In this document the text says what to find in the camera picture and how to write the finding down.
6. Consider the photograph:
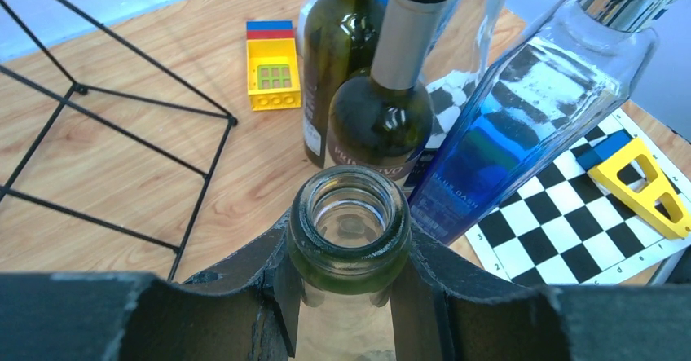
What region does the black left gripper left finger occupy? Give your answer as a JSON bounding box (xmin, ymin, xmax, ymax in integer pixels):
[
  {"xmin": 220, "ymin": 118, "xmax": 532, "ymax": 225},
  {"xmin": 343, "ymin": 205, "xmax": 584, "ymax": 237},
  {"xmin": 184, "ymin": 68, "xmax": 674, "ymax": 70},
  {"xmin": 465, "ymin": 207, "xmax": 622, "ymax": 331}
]
[{"xmin": 1, "ymin": 216, "xmax": 300, "ymax": 360}]

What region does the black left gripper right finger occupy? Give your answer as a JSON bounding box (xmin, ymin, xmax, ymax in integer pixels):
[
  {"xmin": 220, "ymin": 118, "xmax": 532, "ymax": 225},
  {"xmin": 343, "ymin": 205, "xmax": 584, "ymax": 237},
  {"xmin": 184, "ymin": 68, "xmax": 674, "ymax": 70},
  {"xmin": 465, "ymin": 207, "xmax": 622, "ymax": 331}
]
[{"xmin": 391, "ymin": 228, "xmax": 690, "ymax": 360}]

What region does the olive green wine bottle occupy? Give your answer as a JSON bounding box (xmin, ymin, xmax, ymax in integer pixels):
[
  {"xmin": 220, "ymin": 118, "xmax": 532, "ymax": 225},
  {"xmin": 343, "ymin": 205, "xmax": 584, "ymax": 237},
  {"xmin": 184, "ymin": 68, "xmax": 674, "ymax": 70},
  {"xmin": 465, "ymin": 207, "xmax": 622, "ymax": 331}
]
[{"xmin": 324, "ymin": 0, "xmax": 448, "ymax": 186}]

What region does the dark green wine bottle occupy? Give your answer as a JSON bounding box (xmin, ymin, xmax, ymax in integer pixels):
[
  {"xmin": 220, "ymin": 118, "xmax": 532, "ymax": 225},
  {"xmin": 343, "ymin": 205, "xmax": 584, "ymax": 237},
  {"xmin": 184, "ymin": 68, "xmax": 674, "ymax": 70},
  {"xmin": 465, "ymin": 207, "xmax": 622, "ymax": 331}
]
[{"xmin": 301, "ymin": 0, "xmax": 385, "ymax": 168}]

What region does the black white chessboard mat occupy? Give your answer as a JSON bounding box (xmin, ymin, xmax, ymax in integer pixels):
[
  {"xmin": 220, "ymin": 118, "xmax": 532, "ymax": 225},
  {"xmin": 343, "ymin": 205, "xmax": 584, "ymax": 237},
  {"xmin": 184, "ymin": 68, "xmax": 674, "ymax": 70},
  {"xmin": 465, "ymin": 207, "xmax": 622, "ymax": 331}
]
[{"xmin": 464, "ymin": 109, "xmax": 690, "ymax": 286}]

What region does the yellow arch blue block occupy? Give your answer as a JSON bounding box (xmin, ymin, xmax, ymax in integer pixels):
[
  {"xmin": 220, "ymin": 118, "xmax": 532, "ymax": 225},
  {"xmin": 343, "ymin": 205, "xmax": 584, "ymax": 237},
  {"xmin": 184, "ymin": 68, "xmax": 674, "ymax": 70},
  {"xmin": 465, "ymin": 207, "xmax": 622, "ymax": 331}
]
[{"xmin": 576, "ymin": 130, "xmax": 690, "ymax": 240}]

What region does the yellow red blue block house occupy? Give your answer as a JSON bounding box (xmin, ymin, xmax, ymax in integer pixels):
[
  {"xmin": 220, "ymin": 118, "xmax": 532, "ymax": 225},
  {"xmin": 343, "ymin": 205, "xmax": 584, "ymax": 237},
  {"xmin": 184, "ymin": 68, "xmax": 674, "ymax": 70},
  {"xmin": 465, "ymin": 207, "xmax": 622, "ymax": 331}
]
[{"xmin": 245, "ymin": 20, "xmax": 301, "ymax": 112}]

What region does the black wire wine rack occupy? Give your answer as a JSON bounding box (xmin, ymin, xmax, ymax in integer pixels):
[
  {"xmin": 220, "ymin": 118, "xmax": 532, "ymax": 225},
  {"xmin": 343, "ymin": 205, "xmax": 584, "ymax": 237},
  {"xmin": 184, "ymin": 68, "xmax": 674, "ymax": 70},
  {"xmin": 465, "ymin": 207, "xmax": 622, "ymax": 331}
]
[{"xmin": 0, "ymin": 0, "xmax": 239, "ymax": 283}]

